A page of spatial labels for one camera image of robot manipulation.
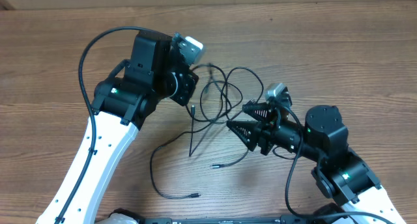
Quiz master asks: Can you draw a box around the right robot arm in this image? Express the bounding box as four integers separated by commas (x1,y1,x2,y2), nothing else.
227,100,404,223

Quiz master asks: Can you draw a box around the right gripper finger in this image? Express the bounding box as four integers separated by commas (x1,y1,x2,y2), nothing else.
242,102,273,122
226,120,264,152

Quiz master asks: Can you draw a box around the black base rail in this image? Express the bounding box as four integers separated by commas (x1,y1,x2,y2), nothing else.
94,203,359,224

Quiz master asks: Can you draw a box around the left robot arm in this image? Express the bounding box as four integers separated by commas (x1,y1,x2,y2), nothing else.
37,28,204,223

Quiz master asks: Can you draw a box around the black USB cable long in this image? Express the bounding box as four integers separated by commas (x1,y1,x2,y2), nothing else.
186,63,265,156

